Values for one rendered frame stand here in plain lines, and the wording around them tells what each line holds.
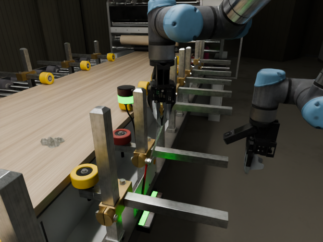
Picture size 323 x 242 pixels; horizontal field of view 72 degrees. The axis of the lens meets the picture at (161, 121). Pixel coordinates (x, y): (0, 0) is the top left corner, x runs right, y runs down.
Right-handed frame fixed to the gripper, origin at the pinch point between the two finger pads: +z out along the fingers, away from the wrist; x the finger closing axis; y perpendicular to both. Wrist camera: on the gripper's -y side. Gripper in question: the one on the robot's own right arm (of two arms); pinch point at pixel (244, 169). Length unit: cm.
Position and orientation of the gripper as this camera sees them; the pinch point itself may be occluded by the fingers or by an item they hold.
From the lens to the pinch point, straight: 86.6
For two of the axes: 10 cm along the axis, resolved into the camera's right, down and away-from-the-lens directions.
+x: 2.7, -4.0, 8.8
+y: 9.6, 1.1, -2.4
